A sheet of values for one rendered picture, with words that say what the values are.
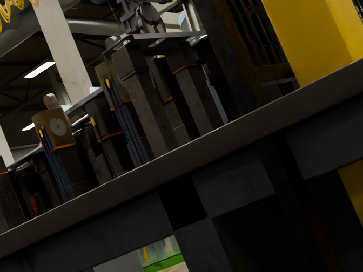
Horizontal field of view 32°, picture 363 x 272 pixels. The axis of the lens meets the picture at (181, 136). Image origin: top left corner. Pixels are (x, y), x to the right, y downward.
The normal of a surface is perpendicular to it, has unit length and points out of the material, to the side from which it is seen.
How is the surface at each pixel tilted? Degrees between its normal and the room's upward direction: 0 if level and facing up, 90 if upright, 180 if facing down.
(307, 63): 90
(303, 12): 90
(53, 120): 90
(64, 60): 90
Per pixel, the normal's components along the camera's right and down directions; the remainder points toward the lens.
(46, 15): -0.50, 0.10
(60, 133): 0.69, -0.37
